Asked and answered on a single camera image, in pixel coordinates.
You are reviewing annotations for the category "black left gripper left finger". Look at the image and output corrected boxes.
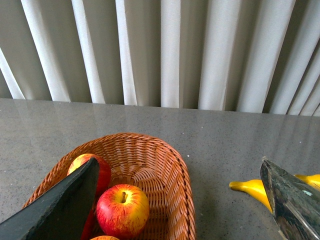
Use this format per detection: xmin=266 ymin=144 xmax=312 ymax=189
xmin=0 ymin=158 xmax=100 ymax=240

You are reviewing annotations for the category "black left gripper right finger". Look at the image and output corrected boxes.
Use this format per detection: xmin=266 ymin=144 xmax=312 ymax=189
xmin=260 ymin=156 xmax=320 ymax=240

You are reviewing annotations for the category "banana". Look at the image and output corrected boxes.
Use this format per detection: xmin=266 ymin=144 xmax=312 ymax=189
xmin=294 ymin=174 xmax=320 ymax=191
xmin=229 ymin=179 xmax=273 ymax=213

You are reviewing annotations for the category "red yellow apple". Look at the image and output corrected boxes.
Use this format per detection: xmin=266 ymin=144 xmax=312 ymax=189
xmin=96 ymin=184 xmax=150 ymax=240

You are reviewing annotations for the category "bottom apple in basket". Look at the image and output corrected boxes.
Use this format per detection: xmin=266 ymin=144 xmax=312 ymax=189
xmin=90 ymin=235 xmax=120 ymax=240

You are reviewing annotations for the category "apple in basket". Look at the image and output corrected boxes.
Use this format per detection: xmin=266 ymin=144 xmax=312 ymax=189
xmin=90 ymin=235 xmax=120 ymax=240
xmin=67 ymin=153 xmax=111 ymax=196

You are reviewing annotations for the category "rear apple in basket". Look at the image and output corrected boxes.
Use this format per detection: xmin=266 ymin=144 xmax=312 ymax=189
xmin=67 ymin=153 xmax=111 ymax=196

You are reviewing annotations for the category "left wicker basket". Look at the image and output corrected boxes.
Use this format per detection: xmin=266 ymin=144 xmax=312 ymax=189
xmin=24 ymin=132 xmax=197 ymax=240

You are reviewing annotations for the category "white pleated curtain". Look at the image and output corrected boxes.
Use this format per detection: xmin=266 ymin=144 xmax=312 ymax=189
xmin=0 ymin=0 xmax=320 ymax=117

